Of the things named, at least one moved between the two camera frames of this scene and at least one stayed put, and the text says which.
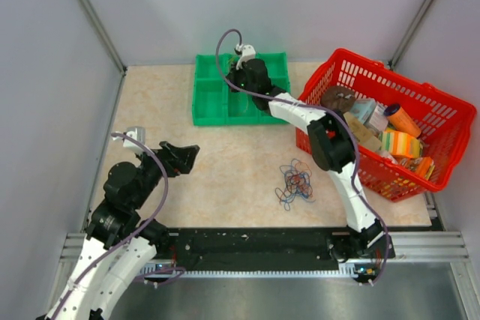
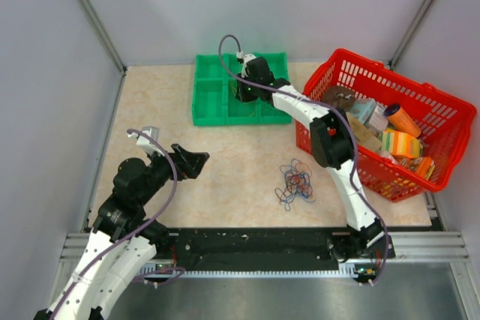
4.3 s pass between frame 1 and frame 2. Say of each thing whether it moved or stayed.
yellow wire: moved
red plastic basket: stayed
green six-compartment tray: stayed
